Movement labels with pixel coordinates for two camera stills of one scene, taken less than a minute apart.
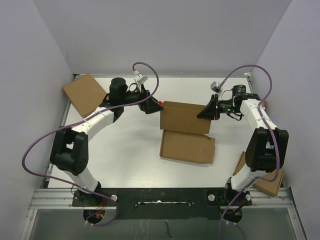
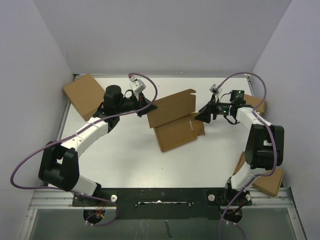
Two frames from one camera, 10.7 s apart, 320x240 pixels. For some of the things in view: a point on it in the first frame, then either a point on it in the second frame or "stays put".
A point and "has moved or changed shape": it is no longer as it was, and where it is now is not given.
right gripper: x=208 y=112 stays put
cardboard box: x=184 y=136 has moved or changed shape
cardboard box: x=86 y=93 stays put
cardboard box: x=270 y=188 stays put
